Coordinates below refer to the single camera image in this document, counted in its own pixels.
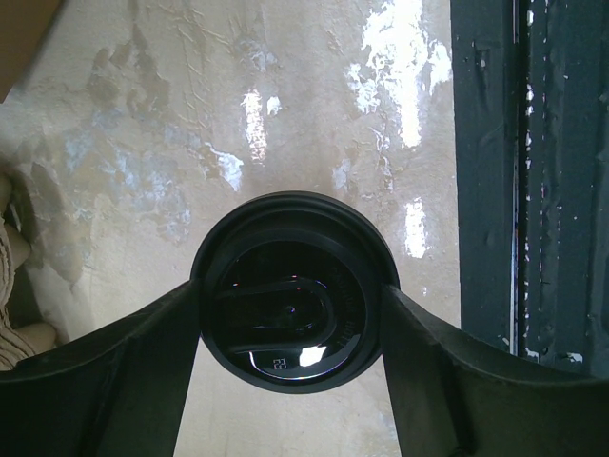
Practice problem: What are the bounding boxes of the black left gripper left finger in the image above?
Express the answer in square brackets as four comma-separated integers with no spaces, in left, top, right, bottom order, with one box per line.
[1,280,201,456]

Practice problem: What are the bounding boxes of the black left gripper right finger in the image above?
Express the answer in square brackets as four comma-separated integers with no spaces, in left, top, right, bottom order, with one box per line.
[381,286,608,456]

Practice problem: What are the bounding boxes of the brown pulp cup carrier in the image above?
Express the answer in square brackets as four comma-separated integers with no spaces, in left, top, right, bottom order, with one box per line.
[0,170,58,372]

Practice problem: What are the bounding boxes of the black cup lid top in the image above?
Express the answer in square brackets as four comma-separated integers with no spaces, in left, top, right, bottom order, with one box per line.
[191,190,399,394]

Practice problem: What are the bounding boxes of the brown white paper bag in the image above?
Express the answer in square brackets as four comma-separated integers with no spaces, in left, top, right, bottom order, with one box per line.
[1,0,66,104]

